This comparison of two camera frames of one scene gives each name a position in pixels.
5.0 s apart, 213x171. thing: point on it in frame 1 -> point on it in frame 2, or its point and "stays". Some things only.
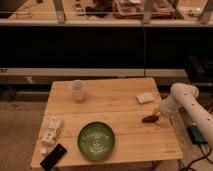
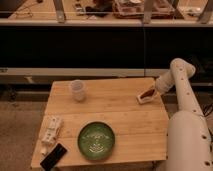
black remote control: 53,157 stays
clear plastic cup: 77,87 stays
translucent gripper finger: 157,113 -> 148,95
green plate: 96,140 stays
